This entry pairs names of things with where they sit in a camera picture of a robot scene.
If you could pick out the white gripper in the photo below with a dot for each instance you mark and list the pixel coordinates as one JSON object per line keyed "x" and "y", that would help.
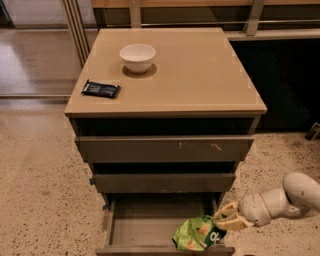
{"x": 252, "y": 208}

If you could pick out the green rice chip bag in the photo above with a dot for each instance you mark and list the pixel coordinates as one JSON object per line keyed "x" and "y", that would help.
{"x": 197, "y": 234}

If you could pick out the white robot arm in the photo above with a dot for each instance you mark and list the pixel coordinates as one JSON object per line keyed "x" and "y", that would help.
{"x": 298, "y": 197}

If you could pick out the bottom grey open drawer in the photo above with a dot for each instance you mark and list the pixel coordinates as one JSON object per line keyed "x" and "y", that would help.
{"x": 143, "y": 224}

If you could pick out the beige drawer cabinet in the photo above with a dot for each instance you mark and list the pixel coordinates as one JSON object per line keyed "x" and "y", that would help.
{"x": 196, "y": 86}

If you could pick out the middle grey drawer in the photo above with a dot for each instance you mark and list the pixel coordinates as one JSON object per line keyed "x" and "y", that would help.
{"x": 163, "y": 183}

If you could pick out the top grey drawer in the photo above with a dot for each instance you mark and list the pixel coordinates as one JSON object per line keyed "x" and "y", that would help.
{"x": 167, "y": 149}

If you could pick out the dark object on floor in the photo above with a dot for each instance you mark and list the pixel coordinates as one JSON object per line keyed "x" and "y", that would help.
{"x": 313, "y": 132}

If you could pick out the black snack packet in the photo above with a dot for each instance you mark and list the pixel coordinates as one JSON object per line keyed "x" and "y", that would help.
{"x": 100, "y": 89}

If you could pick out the white ceramic bowl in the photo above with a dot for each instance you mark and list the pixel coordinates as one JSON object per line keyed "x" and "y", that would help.
{"x": 137, "y": 58}

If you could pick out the metal railing frame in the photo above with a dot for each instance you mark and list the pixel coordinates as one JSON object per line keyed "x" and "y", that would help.
{"x": 241, "y": 20}

